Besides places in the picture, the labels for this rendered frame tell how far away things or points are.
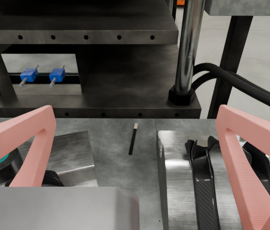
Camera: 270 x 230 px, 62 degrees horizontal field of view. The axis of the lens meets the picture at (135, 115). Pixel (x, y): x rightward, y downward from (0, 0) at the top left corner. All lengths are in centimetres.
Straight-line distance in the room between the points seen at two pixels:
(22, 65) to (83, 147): 52
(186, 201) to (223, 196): 7
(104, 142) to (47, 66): 39
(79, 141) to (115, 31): 43
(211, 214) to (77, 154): 29
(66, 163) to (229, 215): 33
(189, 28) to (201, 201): 51
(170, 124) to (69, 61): 43
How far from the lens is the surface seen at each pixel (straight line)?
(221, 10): 91
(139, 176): 60
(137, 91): 95
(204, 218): 46
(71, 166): 50
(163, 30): 83
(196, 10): 75
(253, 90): 79
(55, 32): 87
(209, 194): 46
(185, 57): 80
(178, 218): 44
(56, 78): 89
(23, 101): 99
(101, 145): 68
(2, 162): 50
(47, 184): 53
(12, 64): 97
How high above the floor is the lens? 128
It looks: 37 degrees down
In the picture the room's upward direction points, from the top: straight up
